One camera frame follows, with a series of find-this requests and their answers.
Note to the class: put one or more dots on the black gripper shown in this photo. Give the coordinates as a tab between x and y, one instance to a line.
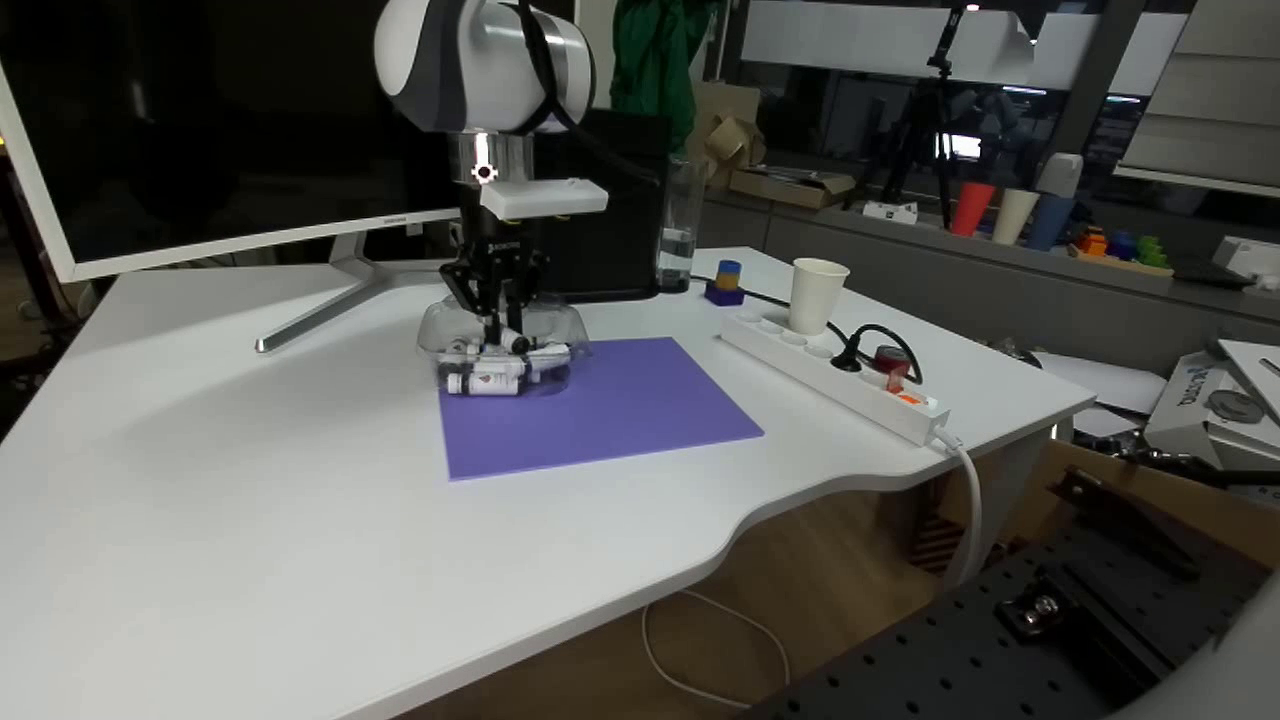
495	263

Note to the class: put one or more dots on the clear plastic bowl box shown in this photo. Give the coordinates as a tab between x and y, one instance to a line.
552	335

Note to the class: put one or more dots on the black speaker box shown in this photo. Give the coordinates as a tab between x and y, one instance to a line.
621	214

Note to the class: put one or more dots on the small white capsule pack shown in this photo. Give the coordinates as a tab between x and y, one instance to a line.
495	378
460	352
550	358

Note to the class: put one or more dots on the purple square mat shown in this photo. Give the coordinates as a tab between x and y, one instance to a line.
595	405

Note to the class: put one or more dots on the silver monitor stand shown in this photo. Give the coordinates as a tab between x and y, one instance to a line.
325	300

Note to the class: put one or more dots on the clear water bottle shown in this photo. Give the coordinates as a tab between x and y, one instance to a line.
683	221

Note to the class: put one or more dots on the blue yellow stacked toy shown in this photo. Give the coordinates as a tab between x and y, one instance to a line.
727	281

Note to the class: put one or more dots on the cardboard wooden model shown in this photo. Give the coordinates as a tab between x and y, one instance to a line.
730	133

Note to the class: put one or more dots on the green hanging cloth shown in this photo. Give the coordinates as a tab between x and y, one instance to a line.
660	62

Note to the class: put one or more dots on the white paper cup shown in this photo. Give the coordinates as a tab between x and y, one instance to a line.
815	293

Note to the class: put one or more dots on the white power strip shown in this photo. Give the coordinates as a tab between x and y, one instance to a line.
833	383

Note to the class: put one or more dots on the white framed computer monitor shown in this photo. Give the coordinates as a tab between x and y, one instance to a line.
202	133

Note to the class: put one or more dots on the red plug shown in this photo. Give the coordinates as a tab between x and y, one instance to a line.
889	358

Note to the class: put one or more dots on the red plastic cup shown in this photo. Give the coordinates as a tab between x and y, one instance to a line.
975	210

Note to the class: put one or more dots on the cream plastic cup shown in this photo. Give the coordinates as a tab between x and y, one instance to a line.
1014	214

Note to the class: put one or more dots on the blue plastic cup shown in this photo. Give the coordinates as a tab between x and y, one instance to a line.
1049	218

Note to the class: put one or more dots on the orange toy block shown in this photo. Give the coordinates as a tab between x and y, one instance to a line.
1094	240

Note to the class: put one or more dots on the black perforated board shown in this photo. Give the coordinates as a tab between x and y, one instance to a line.
1014	640

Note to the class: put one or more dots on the green toy block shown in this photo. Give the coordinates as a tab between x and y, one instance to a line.
1154	250

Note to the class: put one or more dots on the printed paper sheets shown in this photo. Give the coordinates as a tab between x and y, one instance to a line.
1222	403

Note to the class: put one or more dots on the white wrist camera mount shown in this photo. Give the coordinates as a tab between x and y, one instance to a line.
545	197

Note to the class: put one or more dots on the black camera tripod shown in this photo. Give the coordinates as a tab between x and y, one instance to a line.
939	105

